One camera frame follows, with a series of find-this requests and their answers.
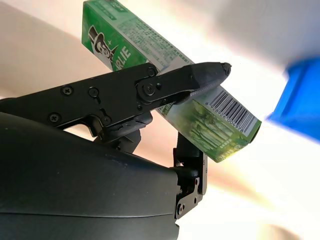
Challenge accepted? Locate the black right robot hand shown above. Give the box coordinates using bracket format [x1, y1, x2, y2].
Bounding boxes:
[0, 61, 232, 240]

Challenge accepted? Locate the blue plastic tray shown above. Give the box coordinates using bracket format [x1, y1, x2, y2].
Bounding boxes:
[266, 56, 320, 145]

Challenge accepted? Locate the green toothpaste box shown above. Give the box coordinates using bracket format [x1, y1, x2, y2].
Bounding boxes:
[81, 0, 263, 164]

